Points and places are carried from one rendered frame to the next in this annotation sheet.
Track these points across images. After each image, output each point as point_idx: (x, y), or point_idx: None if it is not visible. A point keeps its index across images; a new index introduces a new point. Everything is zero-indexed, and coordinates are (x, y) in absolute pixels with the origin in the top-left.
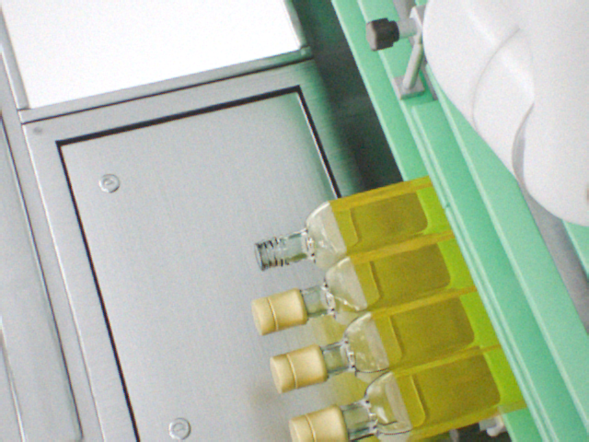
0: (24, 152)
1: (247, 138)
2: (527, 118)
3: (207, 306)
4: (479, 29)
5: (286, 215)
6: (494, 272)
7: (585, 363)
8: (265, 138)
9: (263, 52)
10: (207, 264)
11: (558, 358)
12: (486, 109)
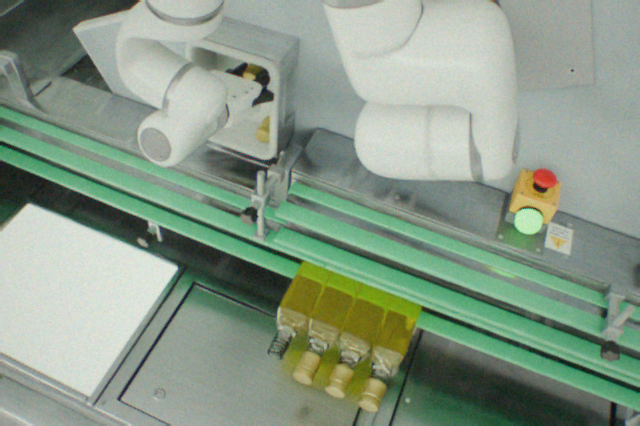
0: (103, 419)
1: (195, 321)
2: (473, 144)
3: (256, 402)
4: (408, 132)
5: (245, 336)
6: (371, 271)
7: (447, 266)
8: (203, 314)
9: (164, 281)
10: (237, 386)
11: (438, 273)
12: (441, 159)
